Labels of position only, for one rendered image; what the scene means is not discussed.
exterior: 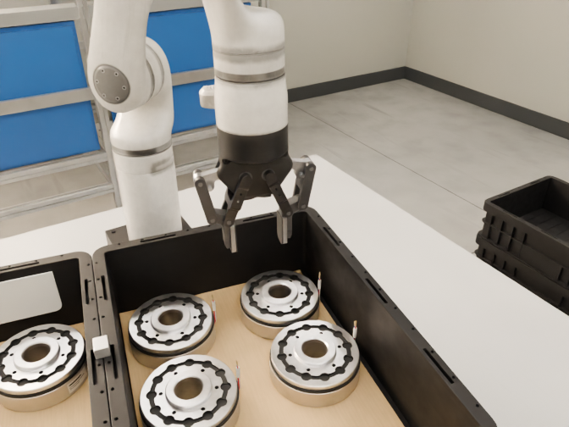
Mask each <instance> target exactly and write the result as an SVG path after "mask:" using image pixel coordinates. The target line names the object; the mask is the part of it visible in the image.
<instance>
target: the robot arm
mask: <svg viewBox="0 0 569 427"><path fill-rule="evenodd" d="M202 3H203V6H204V8H205V12H206V15H207V21H208V24H209V28H210V31H211V37H212V45H213V64H214V74H215V85H212V86H204V87H203V88H202V89H201V90H200V91H199V96H200V104H201V106H202V107H203V108H213V109H215V115H216V126H217V135H218V155H219V157H218V162H217V164H216V168H215V169H210V170H207V171H204V172H202V171H201V170H199V169H195V170H194V171H193V172H192V174H191V175H192V179H193V181H194V185H195V188H196V191H197V194H198V196H199V199H200V202H201V205H202V209H203V212H204V214H205V216H206V219H207V222H208V223H209V224H210V225H215V224H221V225H222V231H223V239H224V244H225V246H226V247H227V248H230V250H231V252H238V248H237V236H236V226H235V218H236V216H237V214H238V212H239V211H240V210H241V207H242V205H243V202H244V201H246V200H252V199H253V198H256V197H271V195H272V194H273V197H274V198H275V200H276V202H277V204H278V205H279V209H277V234H278V238H279V241H280V243H281V244H285V243H287V238H290V237H291V235H292V215H293V213H294V212H296V211H298V210H305V209H307V207H308V203H309V199H310V196H311V191H312V184H313V181H314V176H315V173H316V168H317V167H316V165H315V164H314V162H313V161H312V160H311V159H310V158H309V157H308V156H307V155H303V156H301V158H290V155H289V153H288V150H289V143H288V92H287V86H286V80H285V27H284V21H283V19H282V17H281V16H280V14H279V13H277V12H276V11H274V10H272V9H270V8H262V7H256V6H249V5H244V4H243V2H242V1H241V0H202ZM151 5H152V0H94V9H93V18H92V26H91V39H90V46H89V54H88V63H87V75H88V81H89V84H90V87H91V90H92V92H93V94H94V96H95V98H96V99H97V101H98V102H99V103H100V104H101V105H102V106H103V107H104V108H106V109H108V110H110V111H112V112H115V113H117V116H116V119H115V121H114V122H113V125H112V128H111V130H110V141H111V146H112V150H113V159H114V163H115V168H116V172H117V177H118V182H119V190H120V195H121V199H122V204H123V209H124V217H125V223H126V227H127V231H128V237H129V241H132V240H136V239H141V238H145V237H149V236H156V235H161V234H165V233H169V232H174V231H178V230H182V224H181V216H180V202H179V194H178V187H177V180H176V173H175V166H174V153H173V146H172V137H171V132H172V128H173V124H174V103H173V90H172V80H171V73H170V68H169V64H168V60H167V58H166V55H165V53H164V52H163V50H162V48H161V47H160V46H159V45H158V44H157V43H156V42H155V41H154V40H152V39H151V38H149V37H146V27H147V20H148V15H149V11H150V8H151ZM291 169H293V171H294V174H295V175H296V182H295V186H294V191H293V195H292V197H290V198H288V199H287V197H286V195H285V193H284V191H283V189H282V187H281V184H282V183H283V181H284V180H285V178H286V176H287V175H288V173H289V172H290V171H291ZM217 179H220V180H221V181H222V182H223V183H224V184H225V185H226V186H227V189H226V192H225V194H224V202H223V205H222V207H221V208H215V207H214V206H213V202H212V199H211V197H210V194H209V192H210V191H212V190H213V189H214V182H215V181H216V180H217Z"/></svg>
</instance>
